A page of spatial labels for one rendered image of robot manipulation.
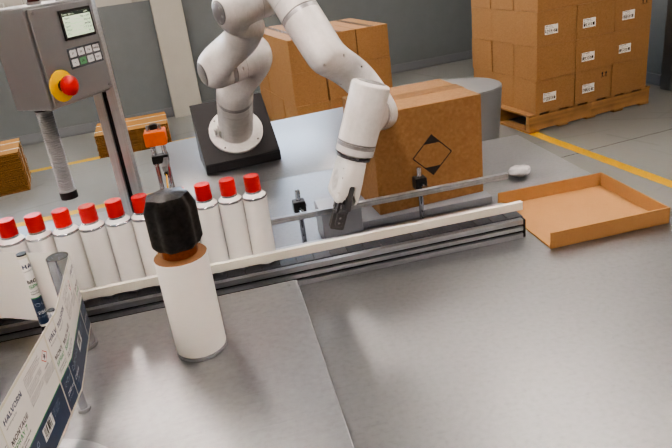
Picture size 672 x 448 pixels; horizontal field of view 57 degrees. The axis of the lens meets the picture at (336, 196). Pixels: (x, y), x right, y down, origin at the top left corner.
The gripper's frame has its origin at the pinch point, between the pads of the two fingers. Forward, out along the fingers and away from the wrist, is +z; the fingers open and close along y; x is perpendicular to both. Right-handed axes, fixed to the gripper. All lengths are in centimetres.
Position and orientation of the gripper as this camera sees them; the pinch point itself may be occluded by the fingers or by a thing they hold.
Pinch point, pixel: (337, 220)
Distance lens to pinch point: 138.7
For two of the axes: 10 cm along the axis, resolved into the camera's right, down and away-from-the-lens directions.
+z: -2.2, 9.3, 3.0
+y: 2.2, 3.5, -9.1
